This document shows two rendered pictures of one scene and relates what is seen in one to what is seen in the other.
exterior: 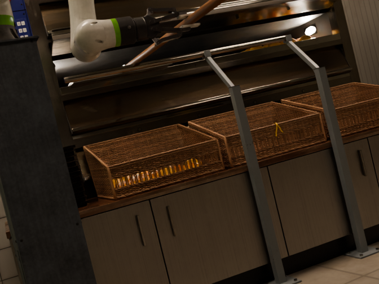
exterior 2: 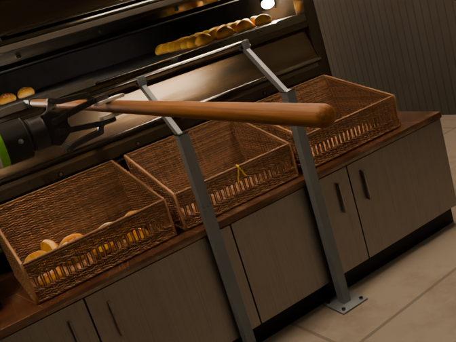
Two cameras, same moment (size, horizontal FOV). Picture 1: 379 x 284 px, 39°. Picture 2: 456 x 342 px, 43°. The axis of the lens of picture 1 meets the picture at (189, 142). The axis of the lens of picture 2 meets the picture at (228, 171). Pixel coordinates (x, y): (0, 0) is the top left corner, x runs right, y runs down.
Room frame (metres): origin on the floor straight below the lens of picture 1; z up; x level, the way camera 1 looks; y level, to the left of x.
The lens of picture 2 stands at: (0.46, -0.17, 1.31)
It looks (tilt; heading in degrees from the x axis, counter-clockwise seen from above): 15 degrees down; 354
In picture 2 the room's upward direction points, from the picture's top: 17 degrees counter-clockwise
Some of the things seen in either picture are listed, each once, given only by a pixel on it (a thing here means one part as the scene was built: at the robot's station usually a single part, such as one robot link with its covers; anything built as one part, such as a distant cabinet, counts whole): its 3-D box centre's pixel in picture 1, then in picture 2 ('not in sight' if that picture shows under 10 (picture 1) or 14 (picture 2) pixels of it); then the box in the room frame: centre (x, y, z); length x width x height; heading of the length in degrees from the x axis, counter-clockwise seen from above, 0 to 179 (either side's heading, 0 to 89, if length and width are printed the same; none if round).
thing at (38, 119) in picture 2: (146, 27); (48, 129); (1.79, 0.05, 1.17); 0.09 x 0.07 x 0.08; 110
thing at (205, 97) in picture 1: (219, 84); (160, 99); (3.08, -0.25, 1.02); 1.79 x 0.11 x 0.19; 110
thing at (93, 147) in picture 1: (150, 157); (79, 222); (2.63, 0.21, 0.72); 0.56 x 0.49 x 0.28; 111
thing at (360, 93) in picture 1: (346, 107); (317, 117); (3.04, -0.93, 0.72); 0.56 x 0.49 x 0.28; 109
